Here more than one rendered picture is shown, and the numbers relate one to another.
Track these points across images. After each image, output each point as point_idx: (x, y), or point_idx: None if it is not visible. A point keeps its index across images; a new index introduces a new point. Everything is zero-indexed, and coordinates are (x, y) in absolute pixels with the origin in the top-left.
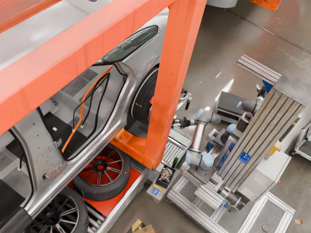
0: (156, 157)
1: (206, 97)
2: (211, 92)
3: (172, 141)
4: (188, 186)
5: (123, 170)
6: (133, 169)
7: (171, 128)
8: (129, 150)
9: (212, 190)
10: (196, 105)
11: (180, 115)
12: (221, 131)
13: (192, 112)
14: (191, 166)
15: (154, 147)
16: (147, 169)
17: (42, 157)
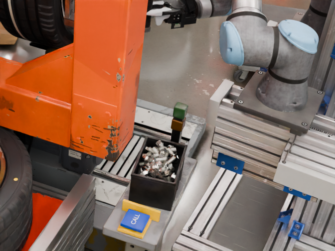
0: (118, 82)
1: (205, 41)
2: (216, 31)
3: (146, 131)
4: (231, 219)
5: (8, 174)
6: (43, 195)
7: (145, 28)
8: (20, 105)
9: (332, 155)
10: (187, 58)
11: (149, 82)
12: (295, 17)
13: (179, 72)
14: (243, 92)
15: (107, 32)
16: (91, 177)
17: None
